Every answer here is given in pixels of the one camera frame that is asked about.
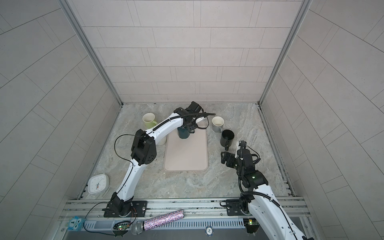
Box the circuit board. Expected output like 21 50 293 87
113 221 130 231
243 219 260 234

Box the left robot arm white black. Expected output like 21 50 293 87
102 101 216 218

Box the left circuit board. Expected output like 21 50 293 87
113 221 130 231

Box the white round table device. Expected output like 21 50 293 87
88 174 109 195

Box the grey mug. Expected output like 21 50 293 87
212 116 225 133

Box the beige rectangular tray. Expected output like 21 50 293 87
164 121 209 172

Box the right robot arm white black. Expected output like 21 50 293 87
221 141 308 240

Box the right circuit board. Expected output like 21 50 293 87
243 219 260 234

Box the white mug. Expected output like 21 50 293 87
156 136 167 146

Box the round blue white badge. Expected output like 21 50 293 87
206 227 213 236

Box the blue owl figure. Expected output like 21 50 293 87
67 216 85 232

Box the black mug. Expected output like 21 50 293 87
220 130 235 151

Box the dark green faceted mug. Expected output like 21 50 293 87
177 127 191 139

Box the light green mug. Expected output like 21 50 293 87
142 113 158 129

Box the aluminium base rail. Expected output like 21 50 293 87
59 197 311 221

